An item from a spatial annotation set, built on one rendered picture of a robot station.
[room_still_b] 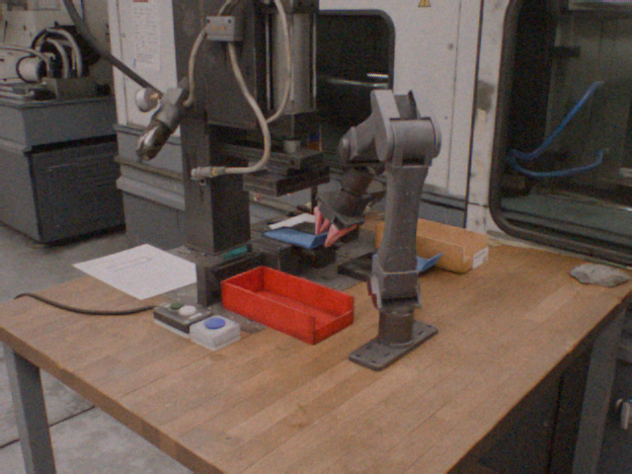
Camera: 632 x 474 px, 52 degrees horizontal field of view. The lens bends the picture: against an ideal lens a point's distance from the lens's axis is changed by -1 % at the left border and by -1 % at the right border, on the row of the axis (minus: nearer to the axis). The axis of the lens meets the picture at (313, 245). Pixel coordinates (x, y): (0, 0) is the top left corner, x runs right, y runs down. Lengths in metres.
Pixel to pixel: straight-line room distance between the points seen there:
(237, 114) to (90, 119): 3.13
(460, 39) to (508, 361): 1.00
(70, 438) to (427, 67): 1.81
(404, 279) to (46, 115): 3.54
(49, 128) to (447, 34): 3.05
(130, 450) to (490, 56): 1.78
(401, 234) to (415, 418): 0.30
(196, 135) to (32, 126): 2.87
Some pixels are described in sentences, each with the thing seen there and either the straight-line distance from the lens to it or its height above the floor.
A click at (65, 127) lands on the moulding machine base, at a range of 4.50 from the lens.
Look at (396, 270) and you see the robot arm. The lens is 1.14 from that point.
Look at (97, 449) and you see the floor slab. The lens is 2.56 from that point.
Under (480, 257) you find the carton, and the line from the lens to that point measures 1.62.
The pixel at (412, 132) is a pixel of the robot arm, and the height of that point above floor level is 1.30.
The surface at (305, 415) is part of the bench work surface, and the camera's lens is 1.02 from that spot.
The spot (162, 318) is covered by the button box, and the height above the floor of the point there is 0.92.
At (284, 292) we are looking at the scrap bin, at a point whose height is 0.92.
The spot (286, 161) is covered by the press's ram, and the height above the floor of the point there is 1.17.
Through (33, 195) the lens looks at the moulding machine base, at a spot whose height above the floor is 0.40.
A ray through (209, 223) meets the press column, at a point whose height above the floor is 0.98.
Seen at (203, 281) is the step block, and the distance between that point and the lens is 1.35.
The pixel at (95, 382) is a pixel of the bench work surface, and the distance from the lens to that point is 1.15.
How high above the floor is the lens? 1.47
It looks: 20 degrees down
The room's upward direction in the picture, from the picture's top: straight up
